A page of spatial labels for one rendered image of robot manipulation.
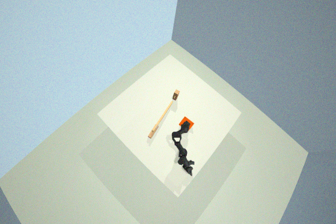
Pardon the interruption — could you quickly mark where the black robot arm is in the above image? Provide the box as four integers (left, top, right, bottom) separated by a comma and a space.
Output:
172, 121, 195, 166

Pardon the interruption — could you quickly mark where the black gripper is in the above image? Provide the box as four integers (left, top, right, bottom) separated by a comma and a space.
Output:
183, 161, 193, 176

